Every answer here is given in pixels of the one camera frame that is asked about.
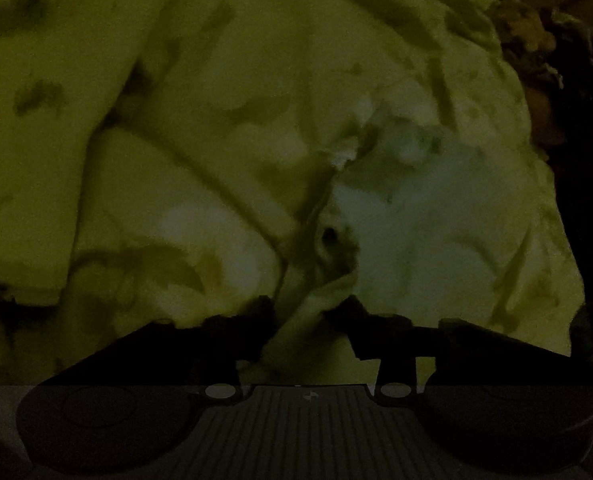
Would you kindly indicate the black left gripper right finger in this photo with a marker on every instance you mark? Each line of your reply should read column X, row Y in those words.
column 480, row 396

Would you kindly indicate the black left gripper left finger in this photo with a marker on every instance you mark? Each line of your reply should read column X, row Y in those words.
column 141, row 394

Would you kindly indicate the white small garment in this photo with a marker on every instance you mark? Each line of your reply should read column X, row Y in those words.
column 428, row 228

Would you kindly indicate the dark clothes pile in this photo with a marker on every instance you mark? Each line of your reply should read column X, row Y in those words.
column 552, row 52

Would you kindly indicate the light patterned bed sheet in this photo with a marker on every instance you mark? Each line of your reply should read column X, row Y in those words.
column 166, row 158

